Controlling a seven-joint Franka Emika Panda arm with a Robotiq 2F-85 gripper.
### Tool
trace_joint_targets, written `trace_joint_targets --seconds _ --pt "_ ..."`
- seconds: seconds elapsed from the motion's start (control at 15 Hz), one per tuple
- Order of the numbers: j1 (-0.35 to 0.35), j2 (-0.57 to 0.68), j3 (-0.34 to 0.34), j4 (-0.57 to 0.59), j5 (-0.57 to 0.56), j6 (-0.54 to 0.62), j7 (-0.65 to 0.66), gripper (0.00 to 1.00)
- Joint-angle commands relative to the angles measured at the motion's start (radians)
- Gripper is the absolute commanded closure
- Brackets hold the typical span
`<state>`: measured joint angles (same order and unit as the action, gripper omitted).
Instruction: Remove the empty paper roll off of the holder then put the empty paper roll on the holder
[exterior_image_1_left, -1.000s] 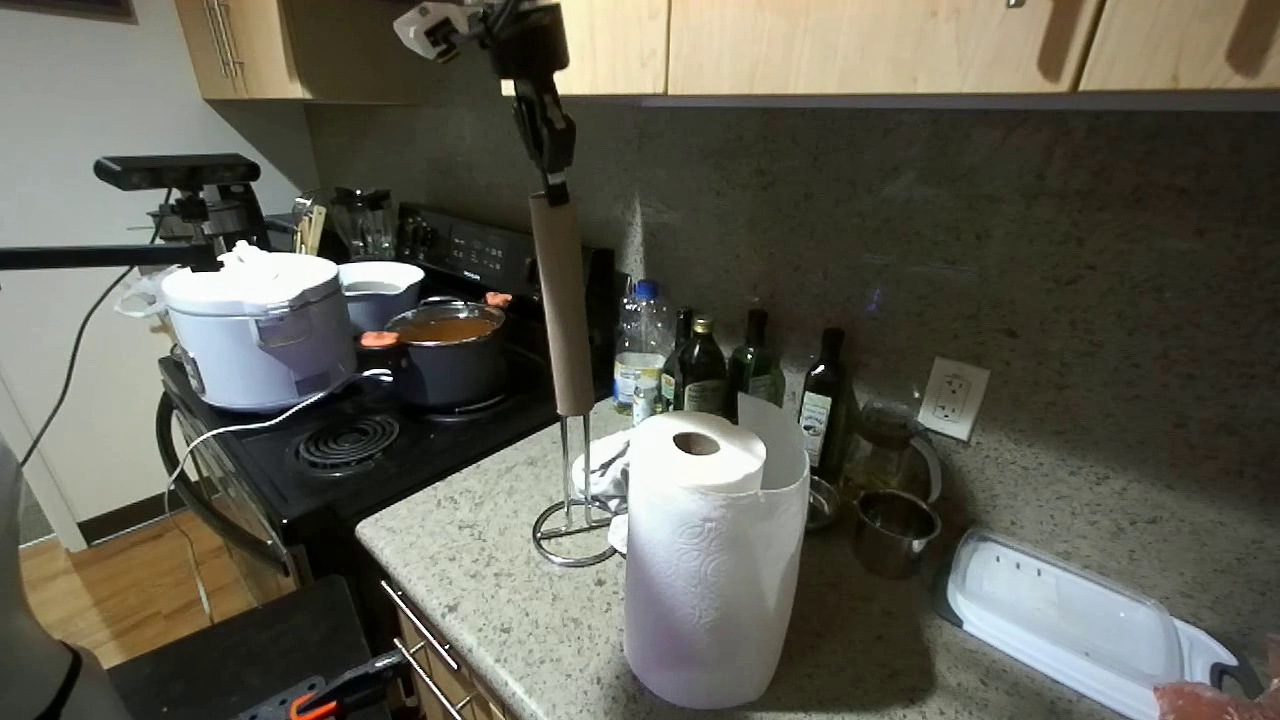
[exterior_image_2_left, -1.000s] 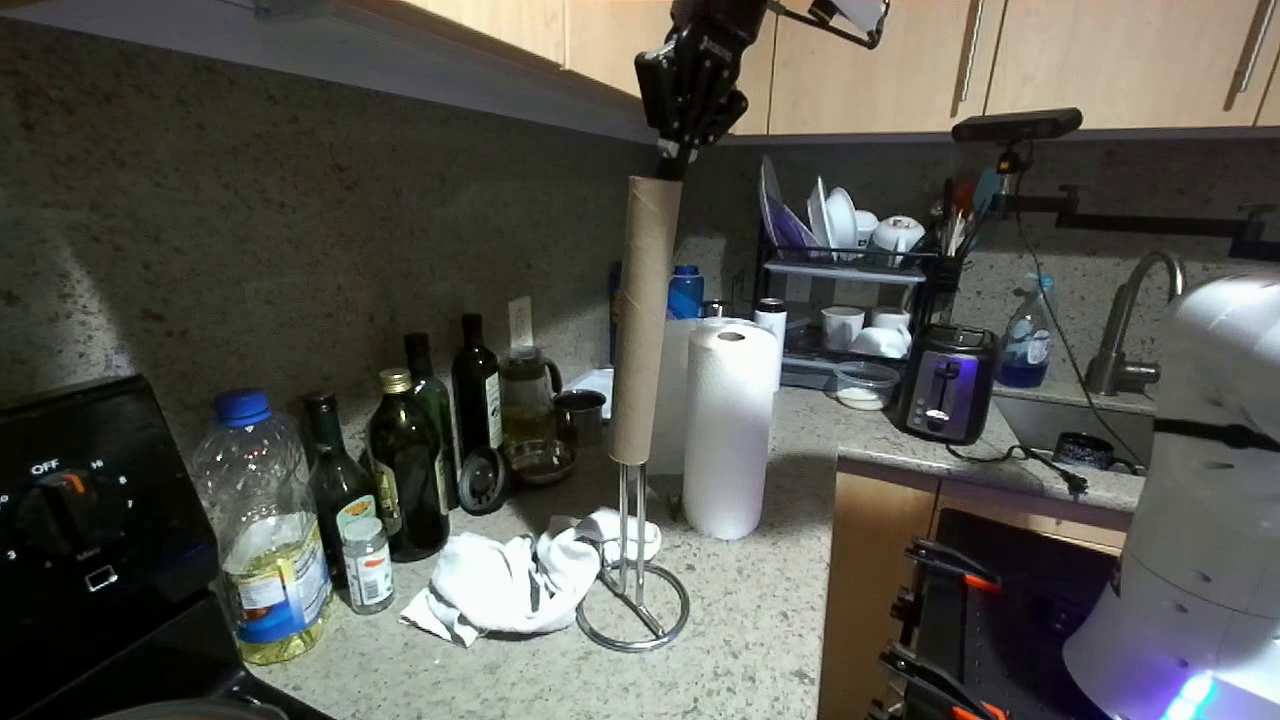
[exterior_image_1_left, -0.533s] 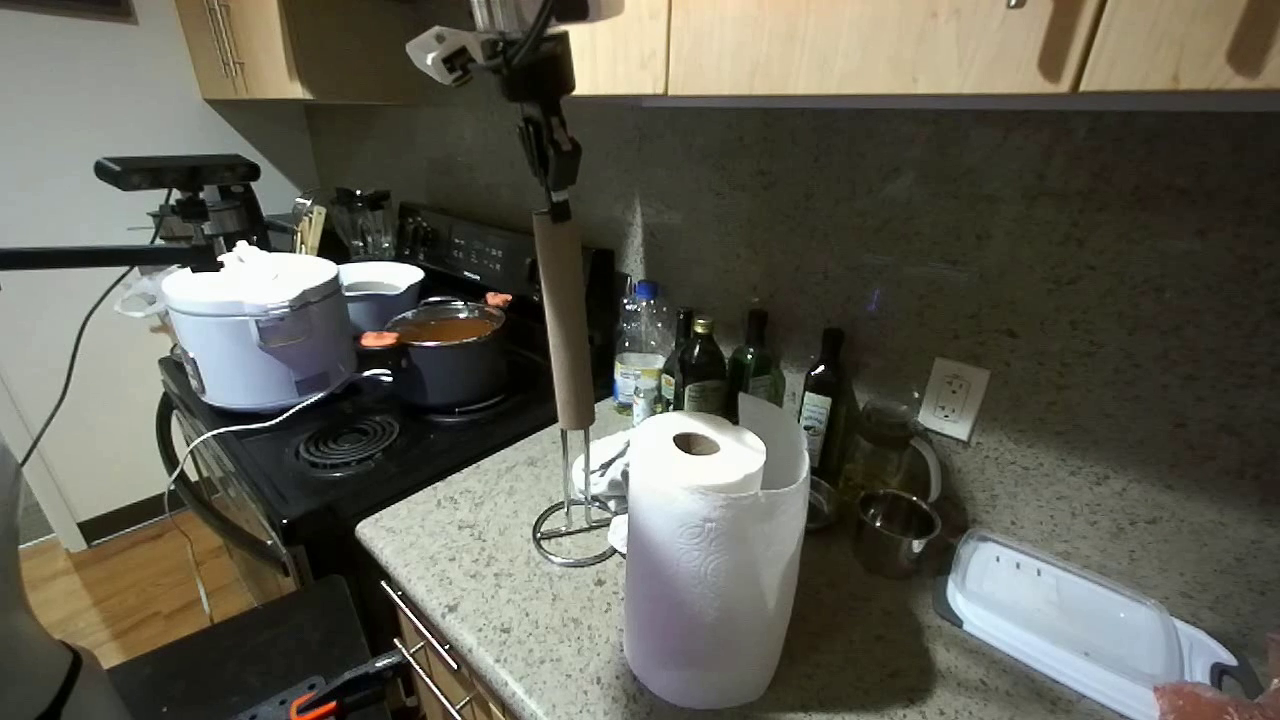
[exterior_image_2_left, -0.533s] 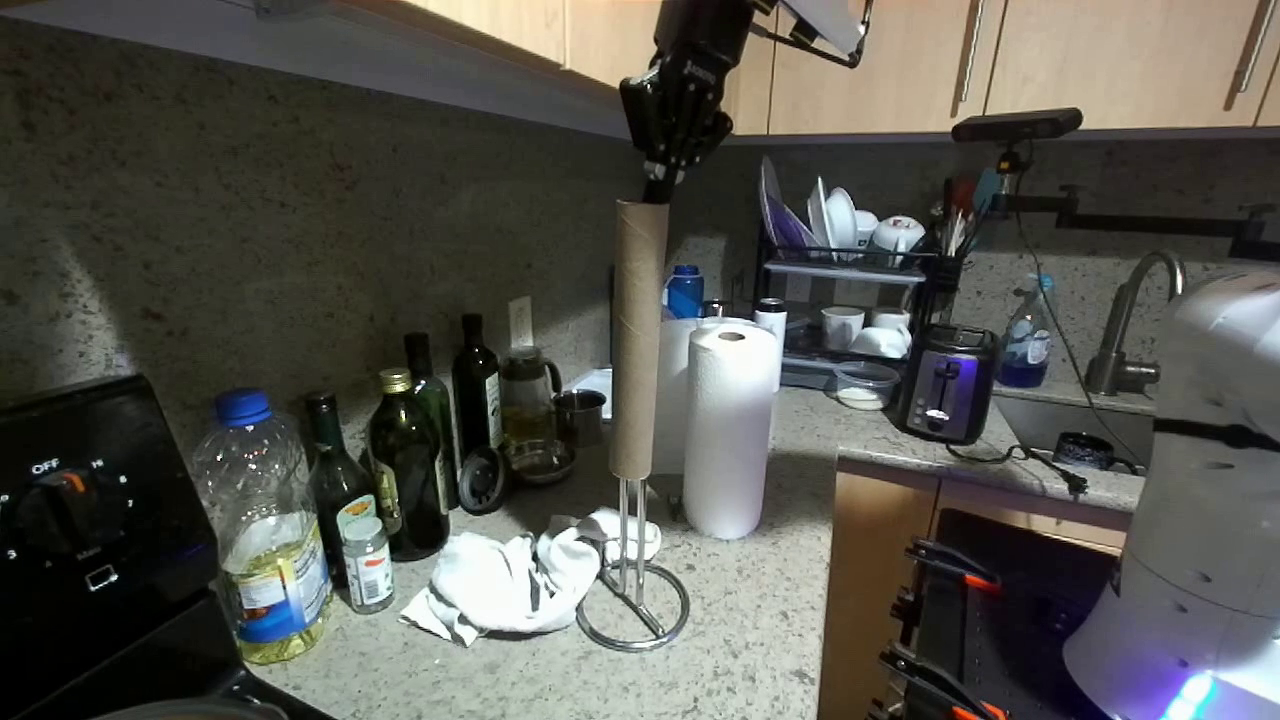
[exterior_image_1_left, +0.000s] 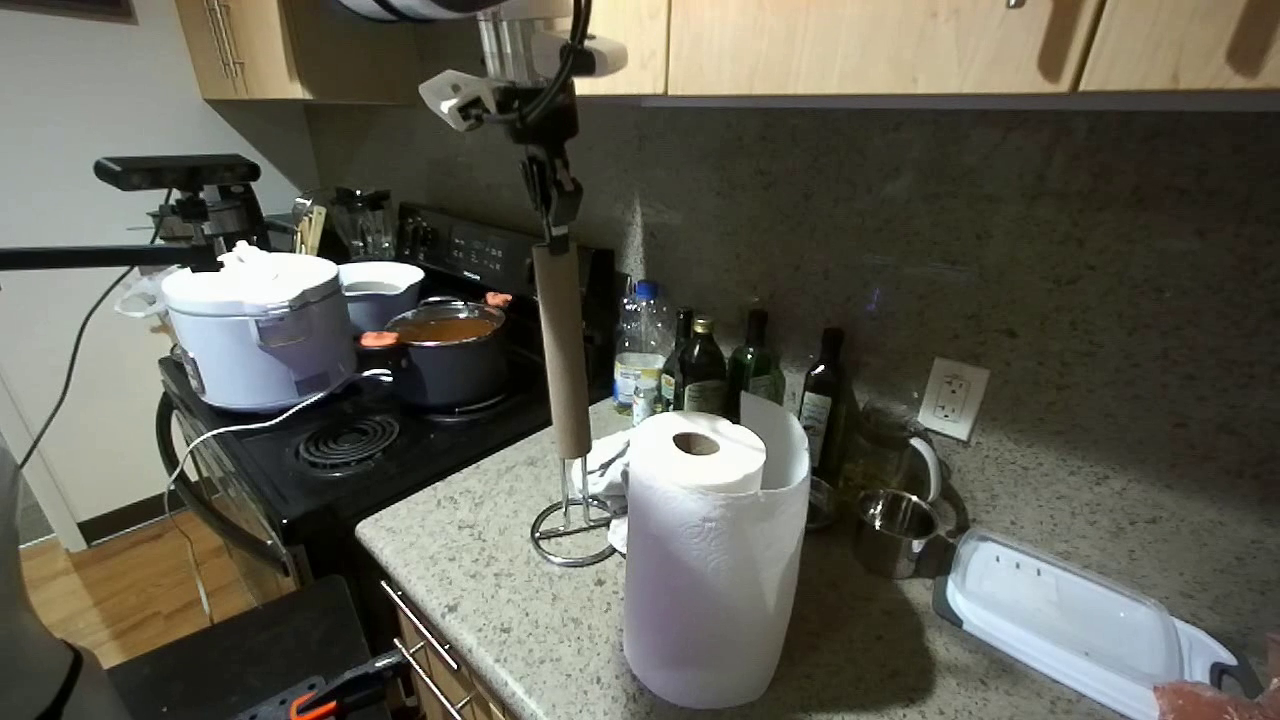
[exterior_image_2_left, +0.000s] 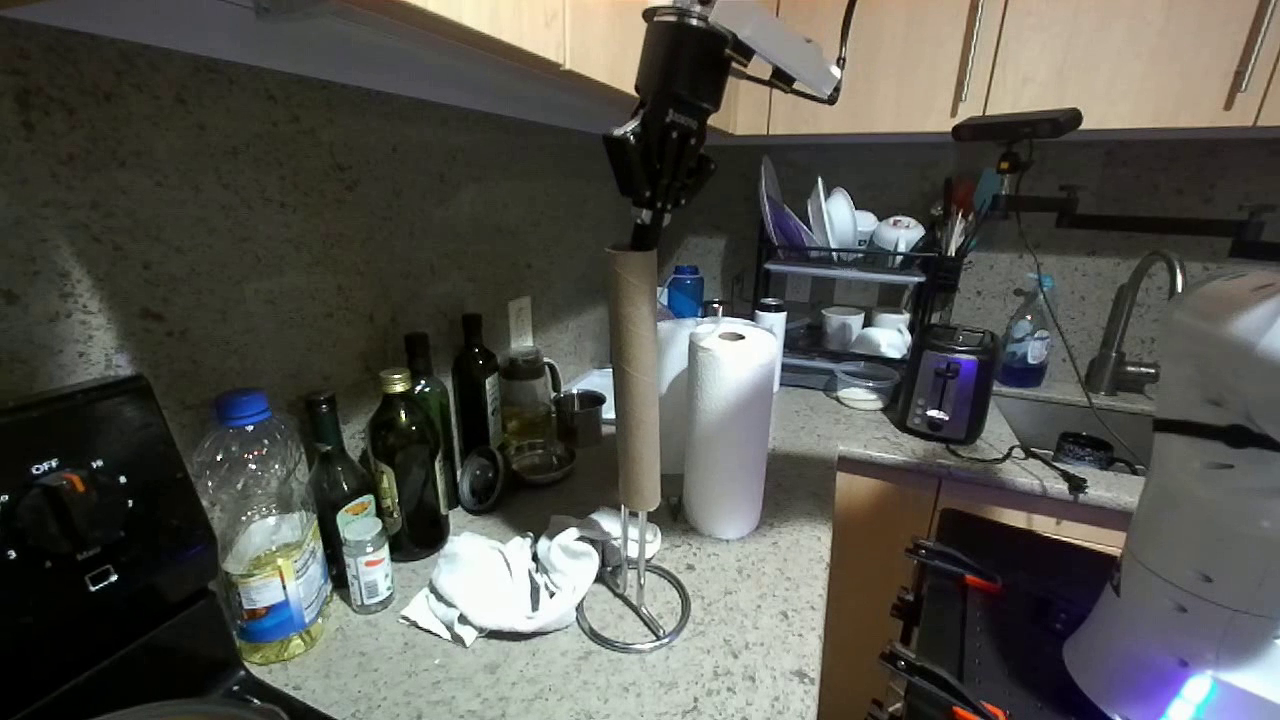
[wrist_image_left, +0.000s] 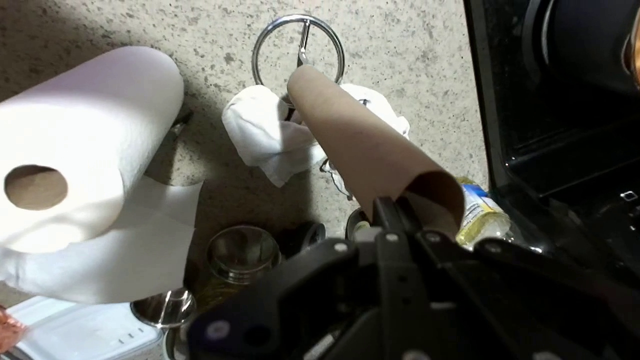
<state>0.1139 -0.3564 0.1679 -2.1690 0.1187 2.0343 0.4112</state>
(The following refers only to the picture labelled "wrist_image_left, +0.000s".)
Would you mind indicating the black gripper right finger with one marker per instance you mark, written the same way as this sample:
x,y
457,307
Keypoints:
x,y
520,300

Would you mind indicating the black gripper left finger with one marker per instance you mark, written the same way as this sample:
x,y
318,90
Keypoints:
x,y
392,300

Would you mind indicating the brown cardboard paper roll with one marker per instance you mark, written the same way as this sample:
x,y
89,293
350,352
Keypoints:
x,y
373,152

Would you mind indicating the metal paper towel holder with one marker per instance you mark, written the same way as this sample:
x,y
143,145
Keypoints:
x,y
301,42

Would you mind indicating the white paper towel roll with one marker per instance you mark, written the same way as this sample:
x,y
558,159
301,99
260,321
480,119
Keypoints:
x,y
81,180

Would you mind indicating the plastic oil bottle blue cap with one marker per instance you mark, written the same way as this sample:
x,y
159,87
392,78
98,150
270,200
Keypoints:
x,y
480,217

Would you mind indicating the black round lid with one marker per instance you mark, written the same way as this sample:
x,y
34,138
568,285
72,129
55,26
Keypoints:
x,y
303,236

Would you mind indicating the glass cruet with yellow oil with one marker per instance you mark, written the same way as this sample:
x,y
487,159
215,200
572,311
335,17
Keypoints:
x,y
241,256

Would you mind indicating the black electric stove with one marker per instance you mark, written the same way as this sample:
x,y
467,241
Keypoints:
x,y
561,121

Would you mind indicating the crumpled white cloth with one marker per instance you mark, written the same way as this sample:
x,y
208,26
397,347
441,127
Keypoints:
x,y
267,133

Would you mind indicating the white plastic tray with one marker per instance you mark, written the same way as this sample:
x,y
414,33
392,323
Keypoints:
x,y
81,330

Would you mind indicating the pink plastic bag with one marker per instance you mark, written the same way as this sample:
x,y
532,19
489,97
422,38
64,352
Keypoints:
x,y
10,330

